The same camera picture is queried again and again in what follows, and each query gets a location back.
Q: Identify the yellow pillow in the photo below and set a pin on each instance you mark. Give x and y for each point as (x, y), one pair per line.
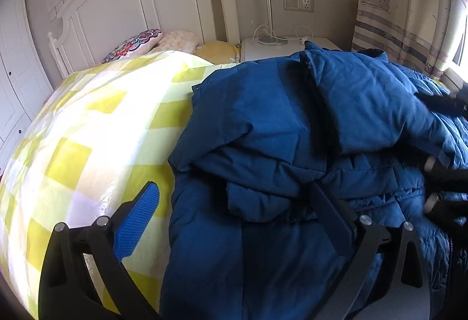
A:
(217, 51)

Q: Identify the window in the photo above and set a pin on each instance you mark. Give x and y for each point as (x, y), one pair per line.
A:
(461, 27)

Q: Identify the wall switch plates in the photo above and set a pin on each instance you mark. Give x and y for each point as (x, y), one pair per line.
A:
(55, 2)

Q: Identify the yellow checkered blanket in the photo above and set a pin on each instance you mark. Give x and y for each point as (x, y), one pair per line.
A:
(95, 144)

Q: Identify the cream pink pillow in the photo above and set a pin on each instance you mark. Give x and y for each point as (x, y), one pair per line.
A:
(177, 40)

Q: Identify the white nightstand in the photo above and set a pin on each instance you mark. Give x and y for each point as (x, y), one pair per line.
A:
(263, 51)

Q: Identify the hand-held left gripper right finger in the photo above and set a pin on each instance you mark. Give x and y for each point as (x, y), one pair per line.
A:
(334, 217)

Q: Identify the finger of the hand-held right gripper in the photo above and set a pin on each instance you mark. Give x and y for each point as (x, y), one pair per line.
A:
(451, 102)
(451, 177)

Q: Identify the floral patterned pillow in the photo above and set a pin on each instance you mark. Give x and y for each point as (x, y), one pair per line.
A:
(133, 44)

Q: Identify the white wardrobe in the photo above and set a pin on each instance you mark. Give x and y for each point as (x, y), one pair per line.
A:
(18, 64)

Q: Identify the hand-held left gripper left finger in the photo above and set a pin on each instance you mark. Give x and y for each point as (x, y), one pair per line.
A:
(137, 217)

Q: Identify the blue padded jacket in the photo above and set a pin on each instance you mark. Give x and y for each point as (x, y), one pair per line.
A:
(278, 115)

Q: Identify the silver pole lamp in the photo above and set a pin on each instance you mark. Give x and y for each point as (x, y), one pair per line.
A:
(268, 6)

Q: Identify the white wooden headboard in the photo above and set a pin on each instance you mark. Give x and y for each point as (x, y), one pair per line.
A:
(117, 2)

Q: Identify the printed striped curtain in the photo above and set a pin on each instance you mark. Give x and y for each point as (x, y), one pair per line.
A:
(398, 6)

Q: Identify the cream window sill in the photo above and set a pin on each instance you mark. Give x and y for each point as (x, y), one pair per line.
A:
(453, 79)

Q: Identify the wall socket panel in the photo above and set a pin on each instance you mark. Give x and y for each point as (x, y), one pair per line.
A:
(299, 4)

